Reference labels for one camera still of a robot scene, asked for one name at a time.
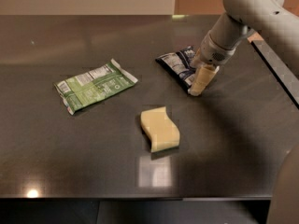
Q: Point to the blue chip bag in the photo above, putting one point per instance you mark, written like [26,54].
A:
[177,64]

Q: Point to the yellow sponge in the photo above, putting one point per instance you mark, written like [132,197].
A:
[162,132]

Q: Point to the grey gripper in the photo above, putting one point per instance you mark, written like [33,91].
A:
[214,54]

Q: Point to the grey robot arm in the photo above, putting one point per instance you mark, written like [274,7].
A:
[279,28]

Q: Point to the green jalapeno chip bag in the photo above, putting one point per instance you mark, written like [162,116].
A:
[94,86]

